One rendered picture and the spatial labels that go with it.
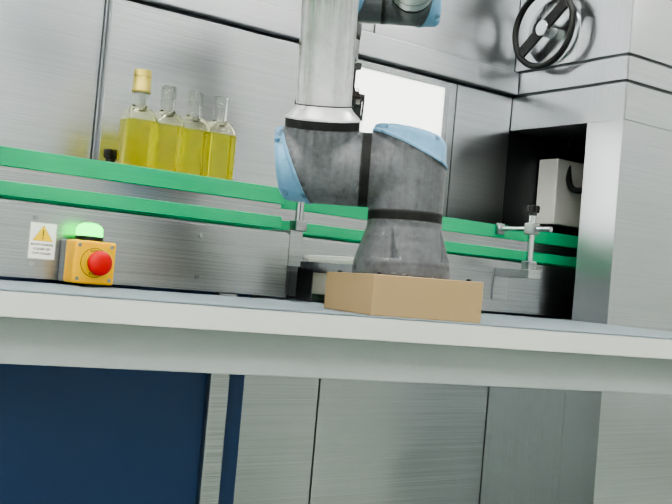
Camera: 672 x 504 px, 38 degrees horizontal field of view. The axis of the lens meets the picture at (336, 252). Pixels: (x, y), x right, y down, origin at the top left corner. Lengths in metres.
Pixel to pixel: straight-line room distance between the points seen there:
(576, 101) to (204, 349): 1.44
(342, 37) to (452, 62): 1.08
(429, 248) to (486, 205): 1.16
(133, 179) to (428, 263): 0.57
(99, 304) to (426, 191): 0.51
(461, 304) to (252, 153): 0.83
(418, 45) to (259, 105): 0.50
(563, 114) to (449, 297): 1.19
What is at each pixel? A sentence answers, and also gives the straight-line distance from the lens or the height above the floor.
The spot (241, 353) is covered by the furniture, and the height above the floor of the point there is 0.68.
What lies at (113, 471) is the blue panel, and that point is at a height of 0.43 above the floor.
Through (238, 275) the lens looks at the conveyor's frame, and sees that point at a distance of 1.80.
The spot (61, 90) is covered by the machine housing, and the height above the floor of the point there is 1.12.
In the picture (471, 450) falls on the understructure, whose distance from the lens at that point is 2.63.
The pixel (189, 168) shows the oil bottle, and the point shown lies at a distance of 1.90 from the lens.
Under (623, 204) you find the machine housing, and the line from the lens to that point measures 2.41.
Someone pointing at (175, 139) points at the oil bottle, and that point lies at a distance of 1.89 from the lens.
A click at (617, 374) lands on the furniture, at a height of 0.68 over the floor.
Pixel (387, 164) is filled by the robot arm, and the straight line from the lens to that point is 1.45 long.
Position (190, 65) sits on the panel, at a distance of 2.09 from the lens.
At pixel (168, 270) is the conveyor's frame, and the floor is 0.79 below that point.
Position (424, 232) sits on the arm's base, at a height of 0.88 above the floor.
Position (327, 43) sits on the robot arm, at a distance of 1.46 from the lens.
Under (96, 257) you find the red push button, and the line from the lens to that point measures 1.58.
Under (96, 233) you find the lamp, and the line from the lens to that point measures 1.62.
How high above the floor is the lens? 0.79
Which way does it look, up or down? 2 degrees up
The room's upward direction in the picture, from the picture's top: 5 degrees clockwise
